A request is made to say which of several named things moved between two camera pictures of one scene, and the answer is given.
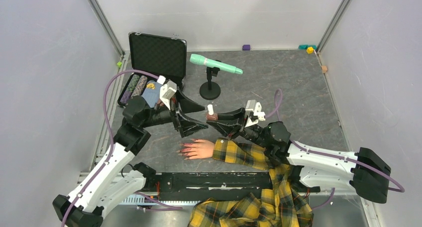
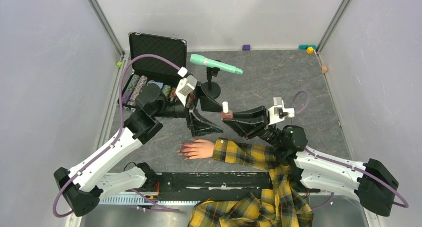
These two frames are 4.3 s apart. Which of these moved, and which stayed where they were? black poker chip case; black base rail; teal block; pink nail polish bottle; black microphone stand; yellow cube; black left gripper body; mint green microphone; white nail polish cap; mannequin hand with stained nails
Moved: pink nail polish bottle; white nail polish cap; black left gripper body
Stayed: black base rail; black microphone stand; mannequin hand with stained nails; yellow cube; mint green microphone; teal block; black poker chip case
